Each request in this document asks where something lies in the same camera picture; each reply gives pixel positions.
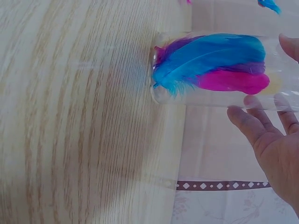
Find person's right hand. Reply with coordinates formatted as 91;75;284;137
227;33;299;217

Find clear plastic cup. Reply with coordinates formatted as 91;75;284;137
149;31;299;111

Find pale yellow feather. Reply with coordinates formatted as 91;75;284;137
265;72;285;96

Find purple feather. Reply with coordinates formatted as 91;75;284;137
161;35;266;77

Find large pink feather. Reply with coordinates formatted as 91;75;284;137
198;69;271;96

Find small blue feather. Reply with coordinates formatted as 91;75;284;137
256;0;282;15

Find large blue feather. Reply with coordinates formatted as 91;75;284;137
153;33;267;98

